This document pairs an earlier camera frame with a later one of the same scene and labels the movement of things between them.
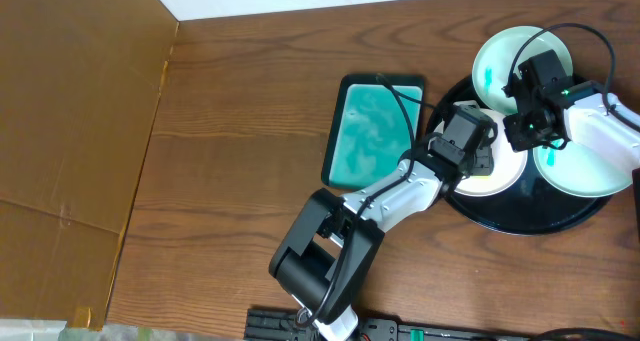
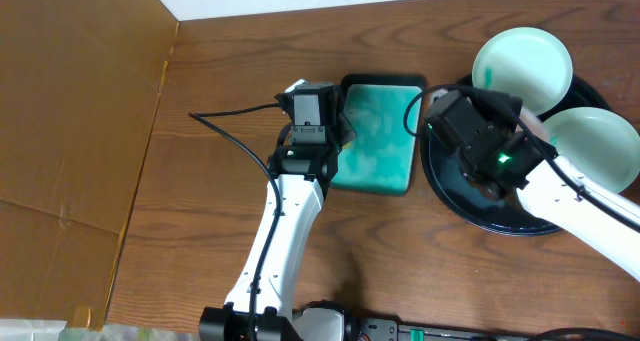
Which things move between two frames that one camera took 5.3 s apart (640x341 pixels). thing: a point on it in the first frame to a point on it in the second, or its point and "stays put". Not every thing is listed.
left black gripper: (482, 159) to (345, 128)
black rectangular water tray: (371, 131) stays put
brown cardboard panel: (82, 64) stays put
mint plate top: (493, 62) stays put
